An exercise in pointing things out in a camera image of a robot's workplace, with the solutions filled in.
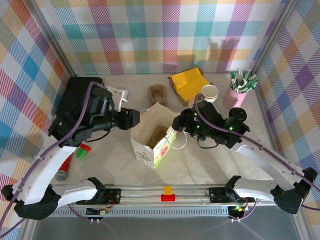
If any small green red container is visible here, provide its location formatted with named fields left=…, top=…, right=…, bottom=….
left=76, top=143, right=92, bottom=160

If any black flat case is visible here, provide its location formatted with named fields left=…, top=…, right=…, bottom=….
left=51, top=76, right=104, bottom=123

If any grey slotted cable duct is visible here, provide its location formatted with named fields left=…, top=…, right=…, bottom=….
left=53, top=207, right=232, bottom=219

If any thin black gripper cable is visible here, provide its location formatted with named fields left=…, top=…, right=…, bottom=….
left=197, top=137, right=219, bottom=150

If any yellow paper napkin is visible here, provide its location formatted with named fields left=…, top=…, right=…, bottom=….
left=169, top=67, right=210, bottom=99

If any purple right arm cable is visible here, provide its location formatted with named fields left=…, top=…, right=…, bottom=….
left=193, top=92, right=320, bottom=191

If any red spray can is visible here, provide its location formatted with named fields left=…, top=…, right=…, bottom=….
left=54, top=152, right=74, bottom=182

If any white paper coffee cup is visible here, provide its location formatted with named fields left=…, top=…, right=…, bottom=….
left=201, top=84, right=219, bottom=104

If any brown pulp cup carrier stack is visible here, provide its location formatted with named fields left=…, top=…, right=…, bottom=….
left=147, top=84, right=168, bottom=108

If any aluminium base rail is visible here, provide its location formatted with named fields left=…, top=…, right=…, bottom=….
left=49, top=184, right=302, bottom=209

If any small green circuit board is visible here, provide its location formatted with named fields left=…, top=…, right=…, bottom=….
left=227, top=204, right=247, bottom=214
left=86, top=206, right=111, bottom=216

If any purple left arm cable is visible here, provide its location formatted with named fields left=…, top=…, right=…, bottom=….
left=0, top=81, right=107, bottom=237

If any brown cardboard napkin holder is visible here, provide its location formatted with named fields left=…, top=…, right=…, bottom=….
left=167, top=67, right=215, bottom=108

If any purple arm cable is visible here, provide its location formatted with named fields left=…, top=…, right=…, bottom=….
left=0, top=81, right=107, bottom=237
left=193, top=92, right=320, bottom=191

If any pink cup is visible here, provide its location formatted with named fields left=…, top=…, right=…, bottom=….
left=222, top=86, right=248, bottom=110

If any aluminium frame post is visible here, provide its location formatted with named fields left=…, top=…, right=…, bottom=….
left=24, top=0, right=78, bottom=77
left=248, top=0, right=301, bottom=76

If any white green printed paper bag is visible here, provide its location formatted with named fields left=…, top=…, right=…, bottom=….
left=130, top=101, right=188, bottom=171

